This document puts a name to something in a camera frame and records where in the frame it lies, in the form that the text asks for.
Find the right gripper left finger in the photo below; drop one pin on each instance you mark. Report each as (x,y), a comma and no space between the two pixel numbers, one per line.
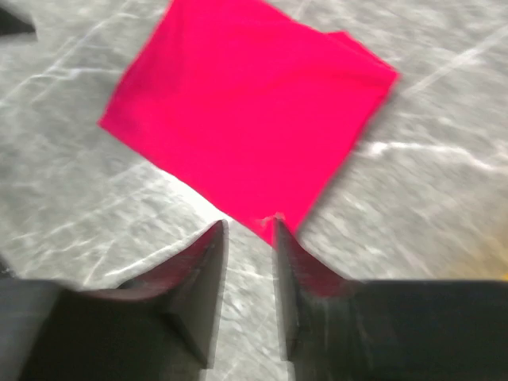
(158,325)

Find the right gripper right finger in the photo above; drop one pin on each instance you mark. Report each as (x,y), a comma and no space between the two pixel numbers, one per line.
(337,328)

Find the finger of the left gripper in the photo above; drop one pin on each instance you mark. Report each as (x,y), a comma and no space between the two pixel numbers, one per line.
(16,24)

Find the pink t shirt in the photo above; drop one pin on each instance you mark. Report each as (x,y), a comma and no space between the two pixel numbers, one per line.
(251,109)

